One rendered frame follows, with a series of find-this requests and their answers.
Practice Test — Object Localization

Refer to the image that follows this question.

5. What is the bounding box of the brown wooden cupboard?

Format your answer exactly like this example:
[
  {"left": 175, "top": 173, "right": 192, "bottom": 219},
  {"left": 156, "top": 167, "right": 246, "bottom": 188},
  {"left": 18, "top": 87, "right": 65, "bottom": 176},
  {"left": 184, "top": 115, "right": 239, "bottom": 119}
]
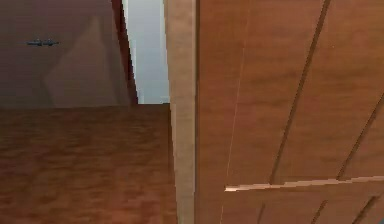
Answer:
[{"left": 163, "top": 0, "right": 384, "bottom": 224}]

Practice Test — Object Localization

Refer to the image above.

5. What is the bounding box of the brown wooden room door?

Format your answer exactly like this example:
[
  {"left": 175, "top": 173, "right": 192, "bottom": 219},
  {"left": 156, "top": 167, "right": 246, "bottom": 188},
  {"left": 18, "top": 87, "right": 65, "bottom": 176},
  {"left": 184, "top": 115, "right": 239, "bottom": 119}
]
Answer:
[{"left": 0, "top": 0, "right": 139, "bottom": 109}]

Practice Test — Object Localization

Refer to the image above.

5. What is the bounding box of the dark metal door handle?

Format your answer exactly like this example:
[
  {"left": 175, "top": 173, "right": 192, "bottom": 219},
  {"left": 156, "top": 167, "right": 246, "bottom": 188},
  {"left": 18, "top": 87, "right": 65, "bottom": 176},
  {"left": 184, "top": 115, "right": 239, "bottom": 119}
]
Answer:
[{"left": 26, "top": 38, "right": 60, "bottom": 47}]

